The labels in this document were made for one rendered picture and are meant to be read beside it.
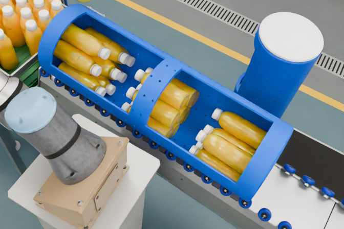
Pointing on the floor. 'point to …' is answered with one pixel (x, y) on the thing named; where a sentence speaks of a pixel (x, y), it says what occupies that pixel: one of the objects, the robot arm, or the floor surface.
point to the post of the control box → (11, 151)
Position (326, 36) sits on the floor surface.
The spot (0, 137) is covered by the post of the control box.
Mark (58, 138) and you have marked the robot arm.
